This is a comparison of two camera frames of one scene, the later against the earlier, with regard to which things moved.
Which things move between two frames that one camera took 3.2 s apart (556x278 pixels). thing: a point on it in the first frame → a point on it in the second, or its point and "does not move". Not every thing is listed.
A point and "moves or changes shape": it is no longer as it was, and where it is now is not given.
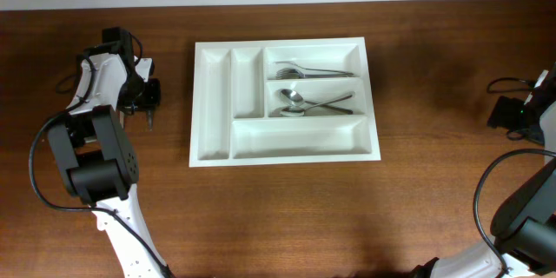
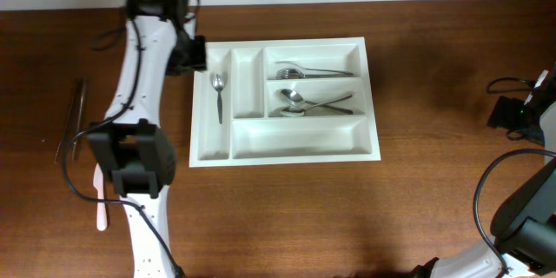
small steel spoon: (149, 118) moves or changes shape
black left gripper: (148, 107) → (191, 55)
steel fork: (314, 69) does not move
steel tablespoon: (295, 98) does not move
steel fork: (298, 74) does not move
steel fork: (291, 73) does not move
